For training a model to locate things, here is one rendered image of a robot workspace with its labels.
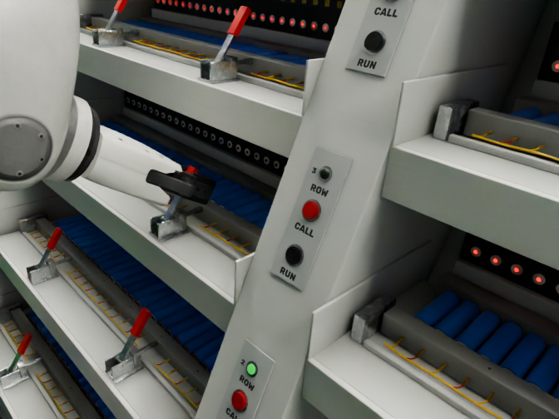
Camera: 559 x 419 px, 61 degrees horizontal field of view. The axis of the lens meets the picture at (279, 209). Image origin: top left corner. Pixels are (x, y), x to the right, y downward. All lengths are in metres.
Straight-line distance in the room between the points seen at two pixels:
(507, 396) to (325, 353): 0.14
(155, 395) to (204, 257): 0.19
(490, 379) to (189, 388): 0.37
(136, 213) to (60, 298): 0.23
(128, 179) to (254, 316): 0.18
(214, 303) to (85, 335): 0.28
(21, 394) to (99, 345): 0.25
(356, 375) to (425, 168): 0.18
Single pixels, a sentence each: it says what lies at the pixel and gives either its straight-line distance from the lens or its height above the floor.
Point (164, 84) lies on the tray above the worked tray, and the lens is 0.62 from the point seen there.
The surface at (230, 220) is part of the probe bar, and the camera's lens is 0.57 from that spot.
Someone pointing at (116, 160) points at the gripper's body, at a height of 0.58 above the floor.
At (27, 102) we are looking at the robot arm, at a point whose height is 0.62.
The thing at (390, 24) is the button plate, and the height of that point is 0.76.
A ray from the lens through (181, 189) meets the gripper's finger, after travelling 0.50.
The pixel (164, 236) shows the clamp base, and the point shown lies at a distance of 0.58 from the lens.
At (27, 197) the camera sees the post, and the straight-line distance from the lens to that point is 1.01.
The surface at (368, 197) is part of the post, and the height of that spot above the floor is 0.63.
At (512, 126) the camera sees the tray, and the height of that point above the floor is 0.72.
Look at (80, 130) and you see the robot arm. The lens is 0.46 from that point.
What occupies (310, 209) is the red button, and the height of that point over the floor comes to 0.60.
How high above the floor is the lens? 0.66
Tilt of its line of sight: 9 degrees down
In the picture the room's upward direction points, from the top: 20 degrees clockwise
